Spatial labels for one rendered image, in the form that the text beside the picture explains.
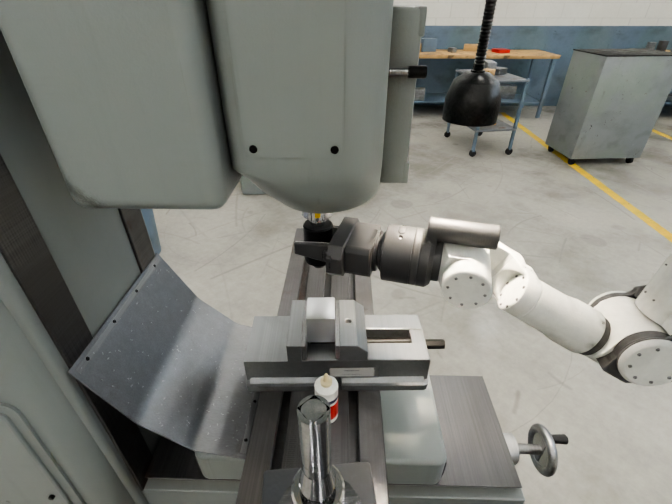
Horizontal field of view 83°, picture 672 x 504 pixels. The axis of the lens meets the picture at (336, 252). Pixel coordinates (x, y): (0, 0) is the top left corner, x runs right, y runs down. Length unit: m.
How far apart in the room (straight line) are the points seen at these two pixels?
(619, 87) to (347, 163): 4.64
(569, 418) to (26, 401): 1.95
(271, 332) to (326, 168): 0.42
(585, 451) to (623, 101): 3.80
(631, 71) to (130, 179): 4.83
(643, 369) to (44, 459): 0.91
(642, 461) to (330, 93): 1.97
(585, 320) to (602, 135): 4.52
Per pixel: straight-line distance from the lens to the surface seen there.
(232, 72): 0.44
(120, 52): 0.46
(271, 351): 0.75
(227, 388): 0.87
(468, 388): 1.08
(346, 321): 0.74
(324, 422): 0.29
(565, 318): 0.63
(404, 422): 0.88
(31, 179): 0.65
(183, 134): 0.45
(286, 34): 0.42
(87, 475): 0.89
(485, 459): 0.98
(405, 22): 0.50
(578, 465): 2.00
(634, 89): 5.11
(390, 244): 0.55
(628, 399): 2.34
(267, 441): 0.73
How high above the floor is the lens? 1.56
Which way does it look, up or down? 34 degrees down
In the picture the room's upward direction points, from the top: straight up
